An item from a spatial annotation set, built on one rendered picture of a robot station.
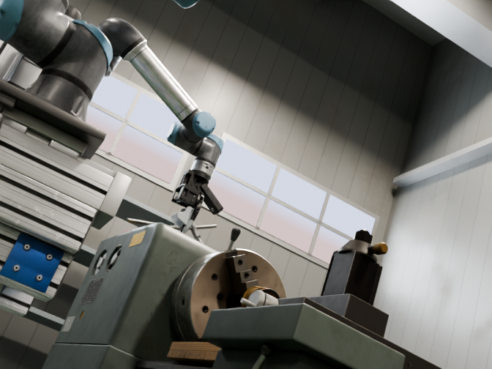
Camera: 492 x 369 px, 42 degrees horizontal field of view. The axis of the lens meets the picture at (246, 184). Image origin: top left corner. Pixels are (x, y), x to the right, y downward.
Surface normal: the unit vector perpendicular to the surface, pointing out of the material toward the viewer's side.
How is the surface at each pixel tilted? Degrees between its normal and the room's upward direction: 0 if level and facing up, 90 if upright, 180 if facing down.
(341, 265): 90
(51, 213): 90
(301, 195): 90
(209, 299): 90
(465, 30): 180
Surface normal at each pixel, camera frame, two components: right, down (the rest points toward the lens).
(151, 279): 0.51, -0.20
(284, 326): -0.80, -0.47
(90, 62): 0.69, -0.07
